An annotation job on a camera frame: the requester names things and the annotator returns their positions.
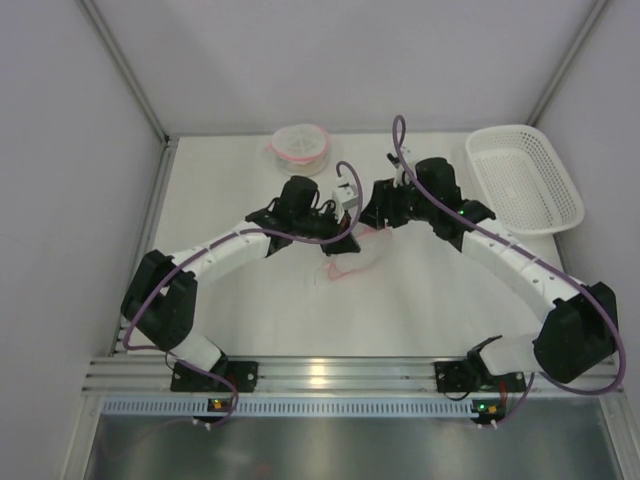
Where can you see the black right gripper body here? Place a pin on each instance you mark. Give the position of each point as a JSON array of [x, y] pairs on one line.
[[377, 208]]

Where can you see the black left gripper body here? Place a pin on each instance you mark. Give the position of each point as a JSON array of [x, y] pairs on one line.
[[338, 235]]

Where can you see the white mesh laundry bag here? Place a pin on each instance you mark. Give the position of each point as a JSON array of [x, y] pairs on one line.
[[373, 244], [300, 149]]

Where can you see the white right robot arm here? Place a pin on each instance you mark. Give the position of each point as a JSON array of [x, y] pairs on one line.
[[577, 323]]

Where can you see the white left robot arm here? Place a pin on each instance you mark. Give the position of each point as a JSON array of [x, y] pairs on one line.
[[161, 299]]

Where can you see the white plastic basket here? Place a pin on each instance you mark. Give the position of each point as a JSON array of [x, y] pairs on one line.
[[524, 181]]

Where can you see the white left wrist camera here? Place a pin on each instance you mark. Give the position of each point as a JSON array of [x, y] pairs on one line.
[[346, 197]]

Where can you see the aluminium frame post left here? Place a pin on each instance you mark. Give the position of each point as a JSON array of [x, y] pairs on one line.
[[105, 35]]

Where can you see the aluminium frame post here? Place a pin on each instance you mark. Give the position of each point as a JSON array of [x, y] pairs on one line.
[[578, 42], [105, 35]]

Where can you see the aluminium mounting rail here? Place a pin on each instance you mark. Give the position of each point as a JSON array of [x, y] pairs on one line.
[[277, 376]]

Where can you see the white slotted cable duct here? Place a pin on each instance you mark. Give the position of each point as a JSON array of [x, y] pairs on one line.
[[301, 407]]

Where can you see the aluminium frame post right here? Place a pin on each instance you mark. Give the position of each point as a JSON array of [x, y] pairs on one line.
[[578, 42]]

